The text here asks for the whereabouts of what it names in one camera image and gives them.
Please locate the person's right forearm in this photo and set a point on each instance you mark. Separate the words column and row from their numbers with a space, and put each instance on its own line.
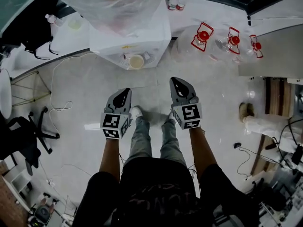
column 201, row 150

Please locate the white power strip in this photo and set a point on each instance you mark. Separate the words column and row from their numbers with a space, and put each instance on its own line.
column 50, row 182

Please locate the person's grey jeans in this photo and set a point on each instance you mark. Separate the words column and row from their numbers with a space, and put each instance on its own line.
column 142, row 141

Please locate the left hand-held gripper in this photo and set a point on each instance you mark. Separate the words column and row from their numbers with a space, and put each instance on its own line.
column 110, row 122

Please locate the small clear water bottle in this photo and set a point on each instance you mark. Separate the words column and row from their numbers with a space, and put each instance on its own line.
column 173, row 2
column 53, row 20
column 182, row 1

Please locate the person's left forearm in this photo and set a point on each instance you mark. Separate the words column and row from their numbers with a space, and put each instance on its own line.
column 110, row 159

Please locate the cream cup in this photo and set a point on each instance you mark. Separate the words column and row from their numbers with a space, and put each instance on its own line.
column 136, row 61

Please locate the black window frame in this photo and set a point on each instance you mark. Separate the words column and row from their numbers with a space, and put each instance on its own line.
column 255, row 6

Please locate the grey metal lockers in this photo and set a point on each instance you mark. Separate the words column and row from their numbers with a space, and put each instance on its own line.
column 272, row 55

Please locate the black backpack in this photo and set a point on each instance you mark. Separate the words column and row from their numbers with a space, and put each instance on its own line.
column 23, row 34

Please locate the round white side table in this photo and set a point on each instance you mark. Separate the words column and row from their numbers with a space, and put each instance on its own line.
column 4, row 93

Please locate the clear plastic cup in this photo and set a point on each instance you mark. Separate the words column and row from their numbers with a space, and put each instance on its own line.
column 75, row 25

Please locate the plastic-wrapped large water jug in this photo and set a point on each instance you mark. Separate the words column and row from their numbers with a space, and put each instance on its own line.
column 106, row 8

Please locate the person's right white shoe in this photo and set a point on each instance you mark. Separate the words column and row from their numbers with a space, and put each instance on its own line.
column 172, row 117

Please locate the black office chair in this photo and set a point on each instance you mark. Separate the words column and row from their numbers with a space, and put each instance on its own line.
column 21, row 136

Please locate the white water dispenser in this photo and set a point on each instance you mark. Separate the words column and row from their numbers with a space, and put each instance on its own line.
column 156, row 44

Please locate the wooden bench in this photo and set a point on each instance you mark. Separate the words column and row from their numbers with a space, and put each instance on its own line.
column 274, row 96

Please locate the person's black printed shirt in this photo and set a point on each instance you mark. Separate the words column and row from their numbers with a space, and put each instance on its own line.
column 161, row 193

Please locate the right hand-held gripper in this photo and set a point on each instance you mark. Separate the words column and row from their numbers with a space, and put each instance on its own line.
column 191, row 112

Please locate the person's left white shoe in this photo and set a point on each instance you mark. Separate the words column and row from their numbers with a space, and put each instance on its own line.
column 136, row 112

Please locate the person's white shoe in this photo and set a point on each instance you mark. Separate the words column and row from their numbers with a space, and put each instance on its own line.
column 172, row 117
column 136, row 112

